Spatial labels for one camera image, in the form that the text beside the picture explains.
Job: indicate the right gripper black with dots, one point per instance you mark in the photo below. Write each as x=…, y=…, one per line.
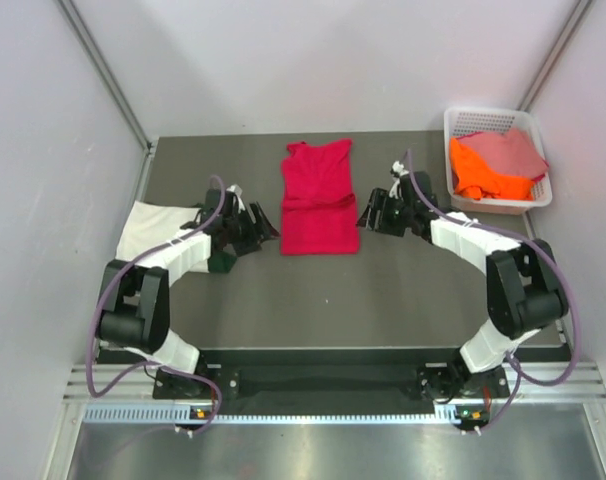
x=379, y=201

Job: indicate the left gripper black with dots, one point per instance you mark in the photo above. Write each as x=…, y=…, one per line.
x=259, y=231

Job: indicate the crimson red t-shirt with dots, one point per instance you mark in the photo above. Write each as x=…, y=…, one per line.
x=319, y=206

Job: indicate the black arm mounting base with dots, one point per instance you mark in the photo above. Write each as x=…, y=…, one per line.
x=416, y=373

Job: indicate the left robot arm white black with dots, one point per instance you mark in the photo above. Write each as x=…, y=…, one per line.
x=158, y=246

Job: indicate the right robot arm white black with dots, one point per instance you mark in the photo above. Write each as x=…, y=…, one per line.
x=523, y=291

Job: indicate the folded dark green t-shirt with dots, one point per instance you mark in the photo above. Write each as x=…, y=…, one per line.
x=221, y=262

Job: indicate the dark grey table mat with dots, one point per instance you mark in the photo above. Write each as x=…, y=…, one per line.
x=395, y=291

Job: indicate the orange t-shirt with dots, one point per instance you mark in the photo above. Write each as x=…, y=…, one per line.
x=477, y=181

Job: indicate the folded white t-shirt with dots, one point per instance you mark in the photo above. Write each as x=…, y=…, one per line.
x=149, y=226

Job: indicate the white plastic basket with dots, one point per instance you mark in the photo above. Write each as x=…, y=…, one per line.
x=462, y=121

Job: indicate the pink t-shirt in basket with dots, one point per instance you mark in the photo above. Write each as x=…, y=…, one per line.
x=511, y=153

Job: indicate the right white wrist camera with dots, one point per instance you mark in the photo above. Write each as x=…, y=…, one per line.
x=398, y=172

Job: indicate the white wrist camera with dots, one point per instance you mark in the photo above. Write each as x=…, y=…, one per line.
x=235, y=193
x=398, y=172

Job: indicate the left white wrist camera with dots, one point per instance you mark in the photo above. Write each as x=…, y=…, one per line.
x=235, y=193

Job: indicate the grey slotted cable duct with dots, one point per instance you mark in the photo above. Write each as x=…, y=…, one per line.
x=186, y=414

